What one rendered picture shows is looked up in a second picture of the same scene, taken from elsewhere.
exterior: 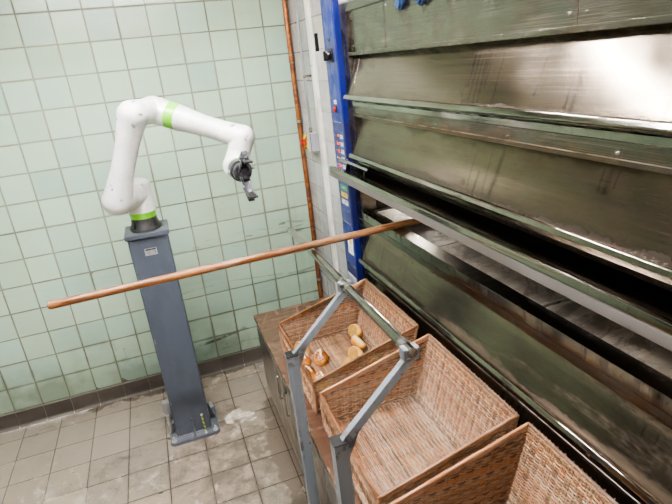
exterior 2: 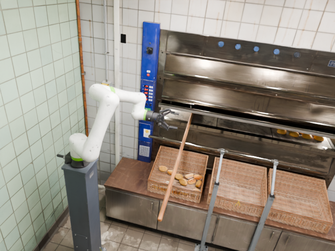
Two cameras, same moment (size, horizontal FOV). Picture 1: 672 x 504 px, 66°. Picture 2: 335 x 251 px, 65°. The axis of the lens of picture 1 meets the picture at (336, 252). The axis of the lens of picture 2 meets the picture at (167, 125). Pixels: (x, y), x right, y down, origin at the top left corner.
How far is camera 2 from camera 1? 2.42 m
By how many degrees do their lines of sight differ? 56
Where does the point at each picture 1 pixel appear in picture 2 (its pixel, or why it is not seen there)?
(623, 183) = (313, 107)
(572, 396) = (286, 156)
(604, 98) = (317, 90)
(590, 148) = (308, 100)
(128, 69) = (11, 56)
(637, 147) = (322, 100)
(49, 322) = not seen: outside the picture
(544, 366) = (275, 152)
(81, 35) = not seen: outside the picture
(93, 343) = not seen: outside the picture
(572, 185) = (298, 107)
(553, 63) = (298, 79)
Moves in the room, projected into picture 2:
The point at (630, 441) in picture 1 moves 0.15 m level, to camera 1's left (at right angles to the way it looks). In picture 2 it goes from (305, 161) to (303, 168)
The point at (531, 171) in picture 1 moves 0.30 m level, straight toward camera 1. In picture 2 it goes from (282, 104) to (313, 117)
